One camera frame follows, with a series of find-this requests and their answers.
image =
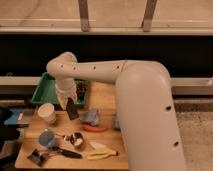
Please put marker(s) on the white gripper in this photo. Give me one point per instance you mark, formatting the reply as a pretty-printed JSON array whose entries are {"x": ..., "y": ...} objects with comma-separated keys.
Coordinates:
[{"x": 65, "y": 89}]

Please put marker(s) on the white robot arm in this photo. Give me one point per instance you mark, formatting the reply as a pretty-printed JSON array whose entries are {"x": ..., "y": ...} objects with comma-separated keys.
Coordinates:
[{"x": 144, "y": 107}]

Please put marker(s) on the white paper cup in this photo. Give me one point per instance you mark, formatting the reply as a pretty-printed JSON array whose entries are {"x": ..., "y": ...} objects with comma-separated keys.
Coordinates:
[{"x": 47, "y": 113}]

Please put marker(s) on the metal measuring cup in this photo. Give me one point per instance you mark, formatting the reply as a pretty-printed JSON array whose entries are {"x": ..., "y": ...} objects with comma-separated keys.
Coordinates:
[{"x": 76, "y": 139}]

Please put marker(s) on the green plastic tray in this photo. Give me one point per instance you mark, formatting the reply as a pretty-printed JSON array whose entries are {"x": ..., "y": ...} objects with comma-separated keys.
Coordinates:
[{"x": 45, "y": 92}]

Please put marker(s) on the dark red grape bunch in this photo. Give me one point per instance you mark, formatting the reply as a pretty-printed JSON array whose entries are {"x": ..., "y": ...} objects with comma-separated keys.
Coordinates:
[{"x": 81, "y": 90}]

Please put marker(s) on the crumpled blue grey cloth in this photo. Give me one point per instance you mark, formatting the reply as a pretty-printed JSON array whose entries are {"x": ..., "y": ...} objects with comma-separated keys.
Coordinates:
[{"x": 91, "y": 117}]

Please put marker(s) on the red flat spatula piece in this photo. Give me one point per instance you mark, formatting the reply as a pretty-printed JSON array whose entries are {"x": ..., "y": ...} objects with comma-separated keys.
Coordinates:
[{"x": 90, "y": 128}]

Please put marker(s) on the blue book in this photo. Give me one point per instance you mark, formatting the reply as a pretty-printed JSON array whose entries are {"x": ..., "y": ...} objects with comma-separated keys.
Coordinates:
[{"x": 18, "y": 118}]

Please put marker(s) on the wooden board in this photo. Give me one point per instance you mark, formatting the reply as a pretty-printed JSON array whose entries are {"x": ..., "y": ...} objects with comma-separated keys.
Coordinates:
[{"x": 101, "y": 96}]

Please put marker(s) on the blue sponge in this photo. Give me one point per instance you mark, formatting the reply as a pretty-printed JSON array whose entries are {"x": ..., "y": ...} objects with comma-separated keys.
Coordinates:
[{"x": 116, "y": 123}]

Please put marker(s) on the yellow banana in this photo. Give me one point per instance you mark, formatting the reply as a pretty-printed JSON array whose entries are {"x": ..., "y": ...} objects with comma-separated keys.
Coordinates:
[{"x": 100, "y": 151}]

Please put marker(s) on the black handled tool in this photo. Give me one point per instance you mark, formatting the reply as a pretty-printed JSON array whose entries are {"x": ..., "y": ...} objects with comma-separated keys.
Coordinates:
[{"x": 66, "y": 153}]

